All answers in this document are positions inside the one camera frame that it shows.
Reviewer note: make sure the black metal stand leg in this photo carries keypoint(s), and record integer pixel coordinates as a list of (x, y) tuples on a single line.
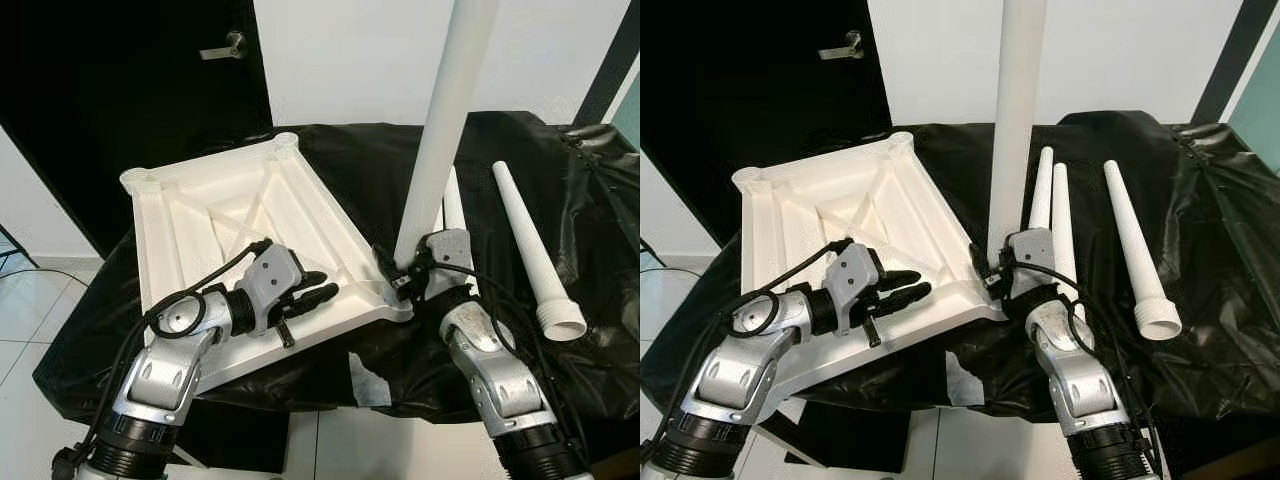
[(15, 243), (648, 255)]

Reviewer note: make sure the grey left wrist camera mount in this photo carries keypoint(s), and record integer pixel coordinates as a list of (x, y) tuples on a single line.
[(855, 280), (270, 280)]

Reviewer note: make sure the black box under table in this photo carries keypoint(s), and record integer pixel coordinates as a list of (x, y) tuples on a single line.
[(250, 440), (850, 440)]

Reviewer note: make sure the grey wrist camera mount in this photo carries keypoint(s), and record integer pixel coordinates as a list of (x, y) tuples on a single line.
[(450, 260), (270, 280), (1030, 255), (855, 280)]

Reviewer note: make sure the black plastic cover sheet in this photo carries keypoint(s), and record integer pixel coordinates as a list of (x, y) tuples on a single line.
[(1230, 250), (590, 250)]

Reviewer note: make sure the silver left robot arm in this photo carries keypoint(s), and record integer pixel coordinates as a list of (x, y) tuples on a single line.
[(745, 375), (160, 380)]

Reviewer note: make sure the black wall post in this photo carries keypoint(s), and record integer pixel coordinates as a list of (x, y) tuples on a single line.
[(1225, 60), (610, 60)]

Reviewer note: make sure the teal glass wall panel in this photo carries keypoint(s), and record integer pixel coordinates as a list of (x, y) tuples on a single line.
[(628, 110), (1262, 100)]

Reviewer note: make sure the black door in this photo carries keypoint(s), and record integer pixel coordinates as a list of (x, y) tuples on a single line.
[(100, 80), (740, 80)]

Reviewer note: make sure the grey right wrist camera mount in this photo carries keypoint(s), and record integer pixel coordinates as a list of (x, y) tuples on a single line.
[(450, 260), (1030, 255)]

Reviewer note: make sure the white tape patch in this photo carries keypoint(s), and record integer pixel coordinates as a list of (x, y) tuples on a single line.
[(968, 380)]

